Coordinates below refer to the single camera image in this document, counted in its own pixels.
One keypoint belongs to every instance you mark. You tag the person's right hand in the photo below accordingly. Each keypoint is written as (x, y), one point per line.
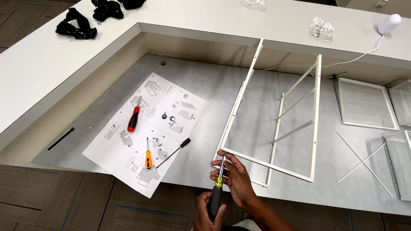
(239, 184)

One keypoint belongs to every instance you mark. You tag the person's left hand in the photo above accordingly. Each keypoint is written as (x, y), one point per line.
(203, 218)

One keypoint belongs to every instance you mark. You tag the person's right fingers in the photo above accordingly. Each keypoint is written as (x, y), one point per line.
(229, 166)

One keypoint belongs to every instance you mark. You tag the white metal rack frame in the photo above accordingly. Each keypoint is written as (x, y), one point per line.
(316, 112)

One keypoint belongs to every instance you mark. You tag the person's white garment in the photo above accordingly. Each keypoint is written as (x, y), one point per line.
(249, 225)

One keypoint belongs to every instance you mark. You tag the small black caster wheel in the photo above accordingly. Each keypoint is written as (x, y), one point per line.
(164, 116)
(173, 119)

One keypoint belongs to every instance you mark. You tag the pile of small silver screws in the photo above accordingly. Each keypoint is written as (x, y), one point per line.
(158, 142)

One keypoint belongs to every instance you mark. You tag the paper instruction sheet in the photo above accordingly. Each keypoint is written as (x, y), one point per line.
(135, 134)

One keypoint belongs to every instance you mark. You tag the thin white metal rod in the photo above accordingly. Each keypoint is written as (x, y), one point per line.
(372, 155)
(356, 154)

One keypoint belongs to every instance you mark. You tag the white framed mesh panel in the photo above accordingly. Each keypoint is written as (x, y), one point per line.
(366, 104)
(401, 102)
(399, 163)

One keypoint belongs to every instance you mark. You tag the clear crumpled plastic bag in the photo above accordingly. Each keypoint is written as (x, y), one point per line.
(257, 3)
(321, 29)

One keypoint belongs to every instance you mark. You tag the white cylindrical device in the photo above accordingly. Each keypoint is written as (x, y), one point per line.
(389, 24)

